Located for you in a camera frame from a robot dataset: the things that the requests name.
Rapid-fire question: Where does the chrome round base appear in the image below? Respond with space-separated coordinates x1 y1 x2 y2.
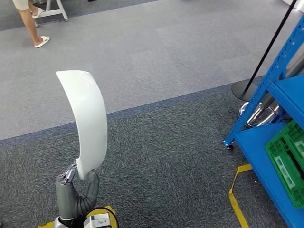
239 94 285 129

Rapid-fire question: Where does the black barrier stanchion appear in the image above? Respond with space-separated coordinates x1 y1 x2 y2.
232 0 299 102

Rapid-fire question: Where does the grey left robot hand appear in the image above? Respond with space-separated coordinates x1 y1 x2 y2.
56 163 100 220

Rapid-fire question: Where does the person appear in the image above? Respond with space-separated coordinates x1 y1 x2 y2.
12 0 51 49

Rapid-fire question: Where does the white curved plastic car part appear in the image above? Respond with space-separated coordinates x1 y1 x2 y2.
56 69 108 181

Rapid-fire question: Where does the green plastic crate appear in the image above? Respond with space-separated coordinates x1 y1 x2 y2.
265 119 304 209

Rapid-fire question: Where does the white table leg frame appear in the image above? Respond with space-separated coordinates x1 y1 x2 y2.
31 0 69 23

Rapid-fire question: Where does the blue steel shelf rack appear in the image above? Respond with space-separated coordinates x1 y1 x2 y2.
223 16 304 228

